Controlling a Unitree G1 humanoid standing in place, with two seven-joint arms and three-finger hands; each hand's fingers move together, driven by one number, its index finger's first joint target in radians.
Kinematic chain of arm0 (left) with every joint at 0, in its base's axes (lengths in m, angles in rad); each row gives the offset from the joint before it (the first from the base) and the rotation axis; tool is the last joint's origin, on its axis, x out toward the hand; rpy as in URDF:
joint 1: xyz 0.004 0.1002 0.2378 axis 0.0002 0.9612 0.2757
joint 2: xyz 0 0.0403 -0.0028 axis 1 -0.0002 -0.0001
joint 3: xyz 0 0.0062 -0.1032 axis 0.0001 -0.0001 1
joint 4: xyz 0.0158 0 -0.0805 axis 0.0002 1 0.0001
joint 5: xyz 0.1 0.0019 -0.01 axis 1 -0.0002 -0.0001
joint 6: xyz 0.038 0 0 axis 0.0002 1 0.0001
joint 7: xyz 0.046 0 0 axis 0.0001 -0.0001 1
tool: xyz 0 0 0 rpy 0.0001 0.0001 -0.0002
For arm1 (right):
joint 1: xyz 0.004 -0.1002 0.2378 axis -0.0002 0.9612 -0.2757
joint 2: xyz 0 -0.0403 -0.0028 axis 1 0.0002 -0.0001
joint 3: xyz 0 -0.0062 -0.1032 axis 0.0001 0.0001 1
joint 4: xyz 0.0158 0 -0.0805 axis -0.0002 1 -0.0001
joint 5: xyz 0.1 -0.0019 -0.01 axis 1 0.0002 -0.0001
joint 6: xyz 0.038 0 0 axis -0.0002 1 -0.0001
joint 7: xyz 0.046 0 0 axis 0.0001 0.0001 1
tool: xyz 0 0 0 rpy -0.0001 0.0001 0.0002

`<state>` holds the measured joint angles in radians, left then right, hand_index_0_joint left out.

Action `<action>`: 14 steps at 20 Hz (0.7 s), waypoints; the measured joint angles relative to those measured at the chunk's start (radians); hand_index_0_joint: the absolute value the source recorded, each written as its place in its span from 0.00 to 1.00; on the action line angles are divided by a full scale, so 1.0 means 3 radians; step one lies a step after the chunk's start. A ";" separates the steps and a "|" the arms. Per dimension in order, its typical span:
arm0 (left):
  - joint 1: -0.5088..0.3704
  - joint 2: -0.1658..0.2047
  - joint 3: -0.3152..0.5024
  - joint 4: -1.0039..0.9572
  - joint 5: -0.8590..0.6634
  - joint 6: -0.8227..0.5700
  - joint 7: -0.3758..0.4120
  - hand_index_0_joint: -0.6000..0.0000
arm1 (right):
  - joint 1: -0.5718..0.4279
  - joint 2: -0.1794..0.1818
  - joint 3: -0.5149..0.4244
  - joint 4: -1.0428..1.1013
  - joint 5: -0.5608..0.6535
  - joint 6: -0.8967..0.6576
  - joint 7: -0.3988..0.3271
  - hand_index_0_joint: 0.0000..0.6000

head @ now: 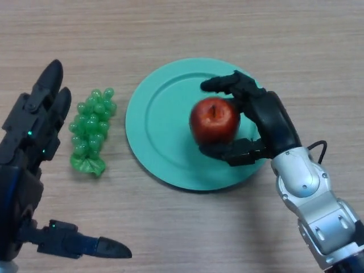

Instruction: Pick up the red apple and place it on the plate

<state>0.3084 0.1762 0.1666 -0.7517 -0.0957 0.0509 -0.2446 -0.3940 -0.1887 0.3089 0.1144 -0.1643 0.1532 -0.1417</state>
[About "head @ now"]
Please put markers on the red apple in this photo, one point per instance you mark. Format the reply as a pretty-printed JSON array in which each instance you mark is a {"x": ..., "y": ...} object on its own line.
[{"x": 216, "y": 122}]

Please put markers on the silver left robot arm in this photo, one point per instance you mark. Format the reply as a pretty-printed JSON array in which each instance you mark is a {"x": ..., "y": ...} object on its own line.
[{"x": 7, "y": 268}]

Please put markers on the green round plate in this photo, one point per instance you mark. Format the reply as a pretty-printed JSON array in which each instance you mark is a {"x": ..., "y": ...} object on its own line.
[{"x": 165, "y": 136}]

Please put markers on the green plastic grape bunch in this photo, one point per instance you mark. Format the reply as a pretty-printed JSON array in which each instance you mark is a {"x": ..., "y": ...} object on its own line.
[{"x": 91, "y": 128}]

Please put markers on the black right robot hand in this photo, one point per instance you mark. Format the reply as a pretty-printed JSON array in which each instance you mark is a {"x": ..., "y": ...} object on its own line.
[{"x": 273, "y": 122}]

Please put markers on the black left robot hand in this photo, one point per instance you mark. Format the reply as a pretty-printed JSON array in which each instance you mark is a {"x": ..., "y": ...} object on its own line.
[{"x": 20, "y": 159}]

